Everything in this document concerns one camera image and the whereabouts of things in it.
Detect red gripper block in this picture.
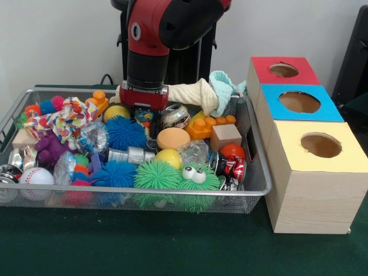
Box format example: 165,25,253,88
119,80,170,125

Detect blue globe ball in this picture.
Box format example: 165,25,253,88
141,109,155,126

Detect cream yellow muslin cloth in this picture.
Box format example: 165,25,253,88
112,79,219,119

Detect mint green muslin cloth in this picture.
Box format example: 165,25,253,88
208,71,247,120

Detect shallow clear mesh bin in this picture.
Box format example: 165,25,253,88
0,87,272,214

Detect wooden box with three holes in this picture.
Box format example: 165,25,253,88
245,56,368,235

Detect silver drink can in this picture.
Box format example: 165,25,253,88
161,104,191,129

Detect blue spiky ball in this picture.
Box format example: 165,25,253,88
92,159,139,189
105,117,147,152

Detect large yellow ball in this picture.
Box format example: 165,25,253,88
103,105,131,122

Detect round orange disc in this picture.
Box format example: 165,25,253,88
156,127,191,151

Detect green spiky ball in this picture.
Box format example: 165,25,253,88
134,159,182,192

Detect orange toy building blocks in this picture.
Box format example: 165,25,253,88
185,114,237,139

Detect small wooden cube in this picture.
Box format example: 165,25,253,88
210,124,243,152

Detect green furry googly-eyed toy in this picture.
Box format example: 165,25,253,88
175,164,222,214

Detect crushed red soda can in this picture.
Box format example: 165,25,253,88
208,151,248,185

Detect dark green table cloth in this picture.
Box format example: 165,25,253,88
0,85,368,276

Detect black upright panel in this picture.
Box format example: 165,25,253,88
332,6,368,108

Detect black cable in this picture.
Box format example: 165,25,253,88
100,73,115,87

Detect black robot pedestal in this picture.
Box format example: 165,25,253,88
111,0,232,87

